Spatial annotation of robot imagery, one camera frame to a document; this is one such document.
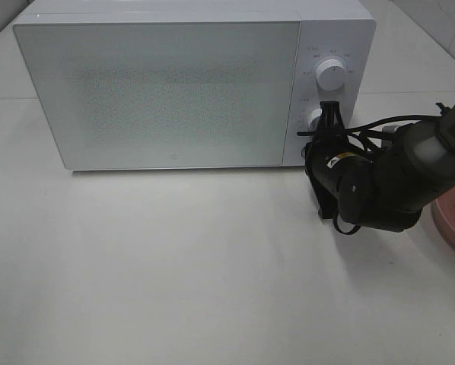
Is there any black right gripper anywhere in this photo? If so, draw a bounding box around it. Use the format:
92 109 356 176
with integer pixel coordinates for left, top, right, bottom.
305 100 371 221

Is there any pink round plate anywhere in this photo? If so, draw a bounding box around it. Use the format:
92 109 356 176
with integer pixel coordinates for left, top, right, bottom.
431 187 455 248

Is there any white microwave door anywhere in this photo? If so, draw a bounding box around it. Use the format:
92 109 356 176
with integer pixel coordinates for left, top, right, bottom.
14 22 299 170

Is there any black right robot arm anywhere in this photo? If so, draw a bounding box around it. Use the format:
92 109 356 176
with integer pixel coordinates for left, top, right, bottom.
298 100 455 235

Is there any lower white timer knob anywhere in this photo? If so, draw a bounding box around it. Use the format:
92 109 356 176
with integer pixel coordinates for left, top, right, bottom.
307 108 322 132

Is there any upper white control knob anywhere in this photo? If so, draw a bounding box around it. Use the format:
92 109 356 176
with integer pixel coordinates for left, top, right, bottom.
315 56 347 91

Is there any white microwave oven body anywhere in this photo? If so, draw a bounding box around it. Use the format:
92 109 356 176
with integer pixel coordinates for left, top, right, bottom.
13 1 376 168

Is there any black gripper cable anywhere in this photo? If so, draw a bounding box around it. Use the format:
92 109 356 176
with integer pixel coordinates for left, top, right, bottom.
296 116 441 235

